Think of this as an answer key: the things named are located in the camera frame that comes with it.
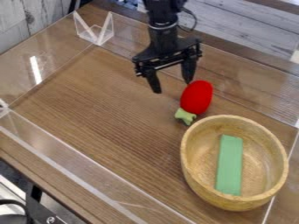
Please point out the red plush strawberry toy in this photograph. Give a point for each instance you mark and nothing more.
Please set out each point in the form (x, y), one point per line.
(196, 101)

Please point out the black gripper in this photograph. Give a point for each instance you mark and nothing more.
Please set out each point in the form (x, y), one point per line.
(150, 61)

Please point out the clear acrylic tray wall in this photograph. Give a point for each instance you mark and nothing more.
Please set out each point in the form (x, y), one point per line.
(90, 189)

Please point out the wooden oval bowl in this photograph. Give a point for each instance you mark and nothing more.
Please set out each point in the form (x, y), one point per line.
(265, 161)

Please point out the green rectangular block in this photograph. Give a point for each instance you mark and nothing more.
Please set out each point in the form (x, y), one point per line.
(230, 165)

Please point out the clear acrylic corner bracket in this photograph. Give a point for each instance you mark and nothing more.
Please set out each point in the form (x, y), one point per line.
(98, 35)

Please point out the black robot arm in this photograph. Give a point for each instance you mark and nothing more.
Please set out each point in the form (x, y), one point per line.
(169, 50)

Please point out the black table frame leg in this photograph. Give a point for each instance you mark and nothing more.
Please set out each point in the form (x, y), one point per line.
(41, 213)

